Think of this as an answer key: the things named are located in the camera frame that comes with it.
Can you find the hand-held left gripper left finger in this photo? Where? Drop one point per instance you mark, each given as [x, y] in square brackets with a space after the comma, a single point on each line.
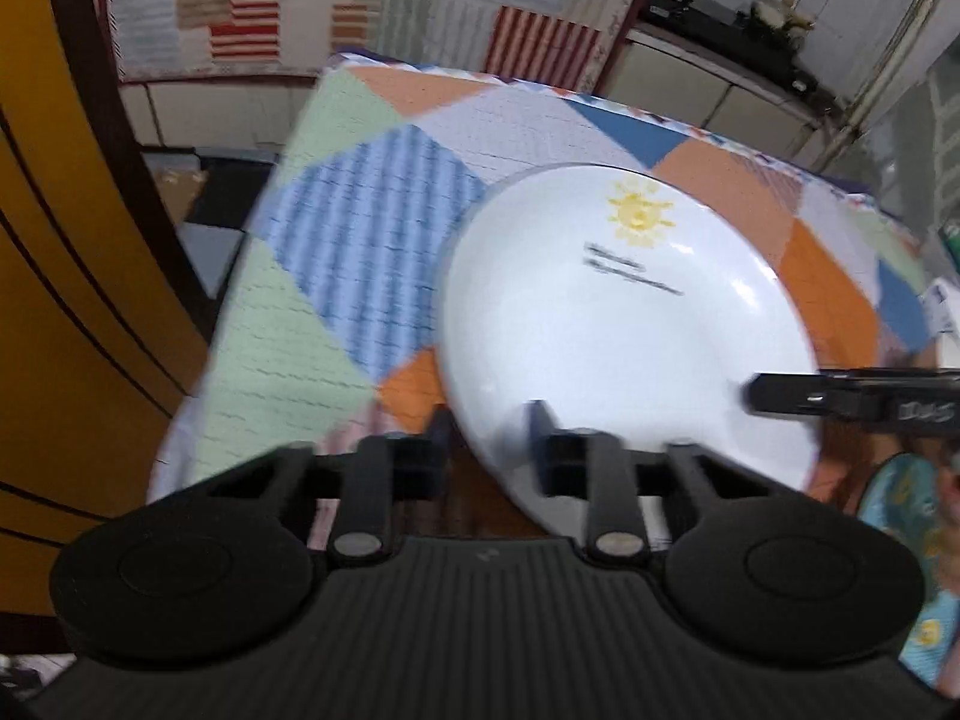
[439, 457]

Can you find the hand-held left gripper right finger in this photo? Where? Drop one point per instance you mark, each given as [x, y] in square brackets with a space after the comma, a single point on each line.
[541, 457]

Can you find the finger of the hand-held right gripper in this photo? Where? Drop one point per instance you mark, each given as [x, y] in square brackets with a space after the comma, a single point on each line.
[784, 394]

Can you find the white plate with sun print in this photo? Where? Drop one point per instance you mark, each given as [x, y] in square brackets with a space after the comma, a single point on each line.
[600, 330]

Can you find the light blue printed cloth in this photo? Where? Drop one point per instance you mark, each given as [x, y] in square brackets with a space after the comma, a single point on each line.
[911, 510]

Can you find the checked patchwork tablecloth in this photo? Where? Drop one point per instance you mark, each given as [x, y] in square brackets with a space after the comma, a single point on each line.
[360, 240]

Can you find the white kitchen base cabinet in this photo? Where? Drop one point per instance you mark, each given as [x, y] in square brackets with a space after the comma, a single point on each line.
[675, 82]

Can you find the black gas stove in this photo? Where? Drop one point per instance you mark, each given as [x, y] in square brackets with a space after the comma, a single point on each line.
[720, 34]

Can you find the cream cooking pot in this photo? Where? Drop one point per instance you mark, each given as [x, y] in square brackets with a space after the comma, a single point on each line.
[780, 13]

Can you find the yellow wooden chair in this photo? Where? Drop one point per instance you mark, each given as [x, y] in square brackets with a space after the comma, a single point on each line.
[52, 277]

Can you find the striped patchwork counter cloth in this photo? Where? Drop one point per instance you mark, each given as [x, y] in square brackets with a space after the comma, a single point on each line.
[300, 7]

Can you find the beige wall pipe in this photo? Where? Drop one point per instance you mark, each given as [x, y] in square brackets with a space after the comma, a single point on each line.
[892, 52]

